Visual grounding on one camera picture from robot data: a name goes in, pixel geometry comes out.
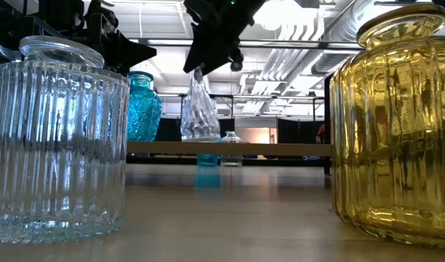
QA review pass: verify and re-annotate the white LED light strip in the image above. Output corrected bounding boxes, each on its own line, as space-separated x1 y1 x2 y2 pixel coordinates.
240 40 320 48
146 39 194 47

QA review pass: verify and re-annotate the small clear ribbed glass vase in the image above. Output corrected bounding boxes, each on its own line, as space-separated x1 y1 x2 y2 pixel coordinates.
220 130 244 167

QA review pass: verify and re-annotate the small blue glass bottle vase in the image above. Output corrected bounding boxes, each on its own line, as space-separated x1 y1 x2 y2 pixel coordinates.
196 154 220 167

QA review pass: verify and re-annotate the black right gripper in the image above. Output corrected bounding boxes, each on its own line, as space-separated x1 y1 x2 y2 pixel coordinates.
184 0 267 74

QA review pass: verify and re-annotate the blue embossed glass vase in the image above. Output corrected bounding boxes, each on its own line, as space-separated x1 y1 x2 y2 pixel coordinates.
127 71 163 143

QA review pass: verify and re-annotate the clear conical glass vase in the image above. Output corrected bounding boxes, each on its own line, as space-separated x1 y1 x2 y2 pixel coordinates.
180 67 222 143

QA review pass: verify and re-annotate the silver ventilation duct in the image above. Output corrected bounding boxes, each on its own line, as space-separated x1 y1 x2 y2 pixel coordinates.
311 0 376 76

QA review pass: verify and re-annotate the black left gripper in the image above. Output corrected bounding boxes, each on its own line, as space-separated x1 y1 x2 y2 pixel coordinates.
84 0 157 76

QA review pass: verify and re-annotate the clear ribbed glass jar vase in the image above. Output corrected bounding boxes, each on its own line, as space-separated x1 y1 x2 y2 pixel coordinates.
0 35 131 245

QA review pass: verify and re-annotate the yellow ribbed glass vase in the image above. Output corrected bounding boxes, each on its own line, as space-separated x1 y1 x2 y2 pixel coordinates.
329 3 445 250

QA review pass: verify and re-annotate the black partition panel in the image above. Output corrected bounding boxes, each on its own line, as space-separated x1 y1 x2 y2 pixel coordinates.
276 119 318 145
153 117 183 143

